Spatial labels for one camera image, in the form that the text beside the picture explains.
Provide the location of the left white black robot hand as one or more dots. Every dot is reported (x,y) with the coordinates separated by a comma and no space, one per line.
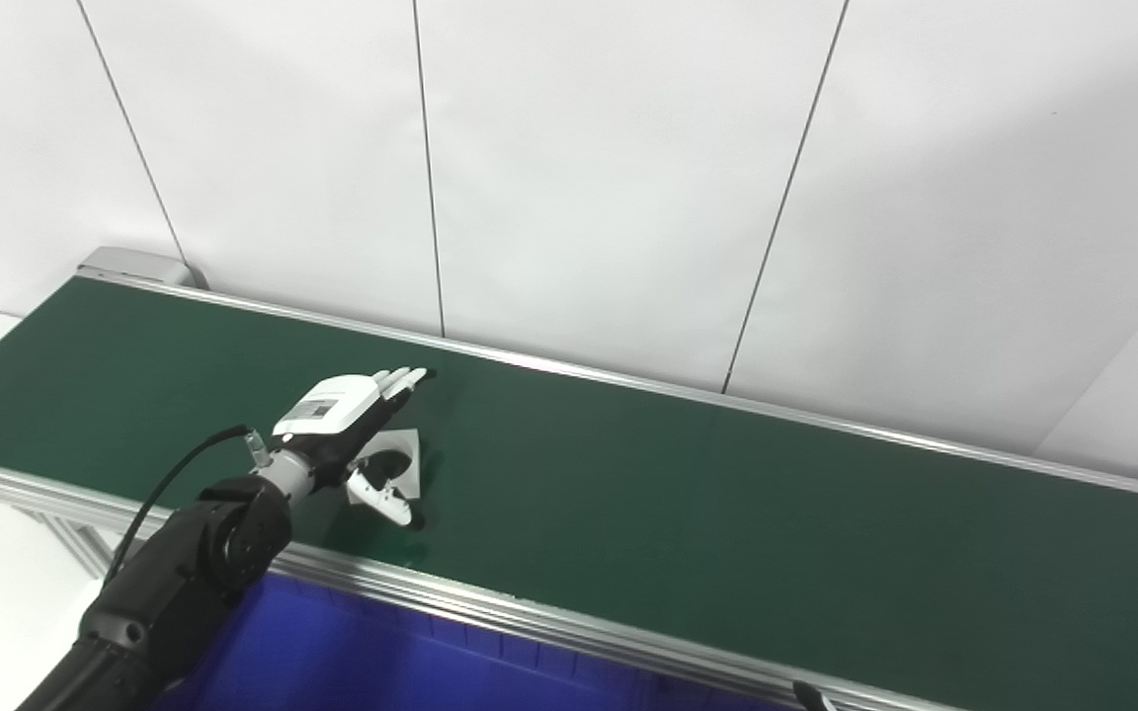
(332,415)

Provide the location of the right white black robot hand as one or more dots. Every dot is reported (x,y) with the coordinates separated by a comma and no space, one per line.
(811,697)

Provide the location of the white square part with hole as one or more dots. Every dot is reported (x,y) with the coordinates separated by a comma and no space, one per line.
(404,464)

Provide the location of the blue plastic bin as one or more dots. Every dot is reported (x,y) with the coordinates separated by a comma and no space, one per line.
(362,662)

